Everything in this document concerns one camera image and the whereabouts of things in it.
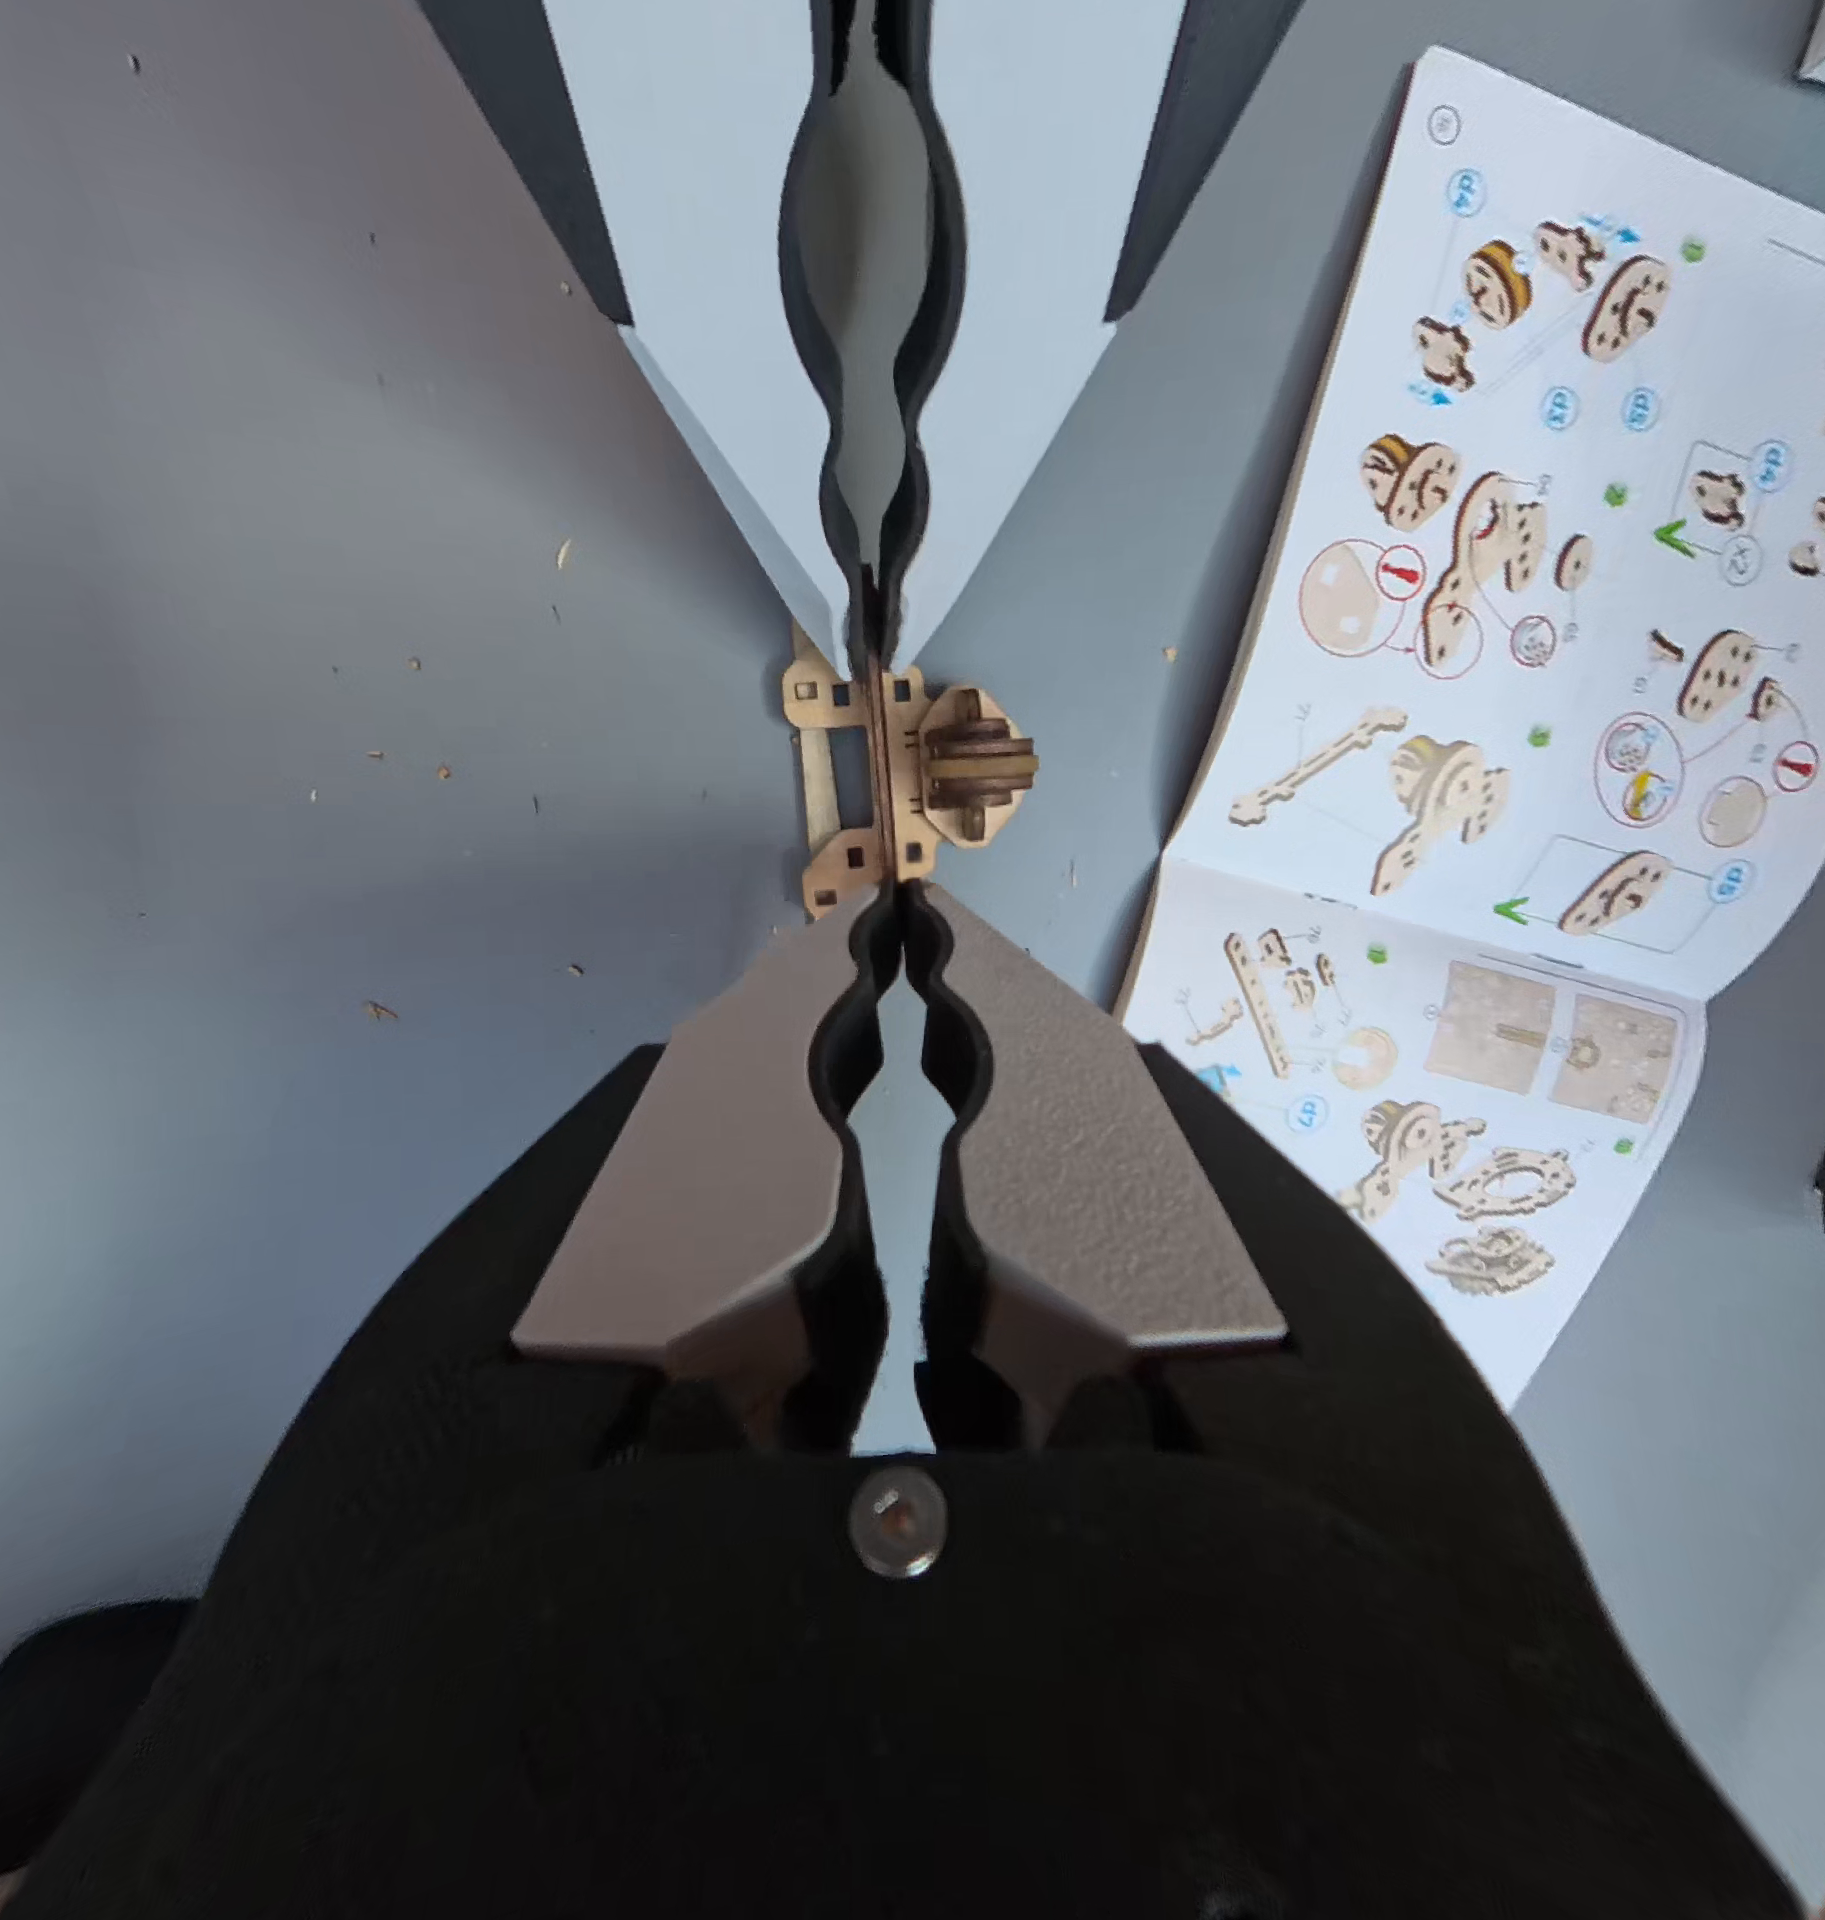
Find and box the assembly instruction booklet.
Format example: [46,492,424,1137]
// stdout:
[1114,42,1825,1415]

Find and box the wooden model assembly with knob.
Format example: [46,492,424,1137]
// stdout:
[781,619,1039,919]

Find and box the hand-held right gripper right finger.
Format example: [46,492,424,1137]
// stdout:
[907,880,1290,1455]

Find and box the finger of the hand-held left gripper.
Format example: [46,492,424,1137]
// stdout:
[868,0,1199,668]
[535,0,883,674]

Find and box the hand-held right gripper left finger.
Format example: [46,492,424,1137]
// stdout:
[506,880,903,1455]

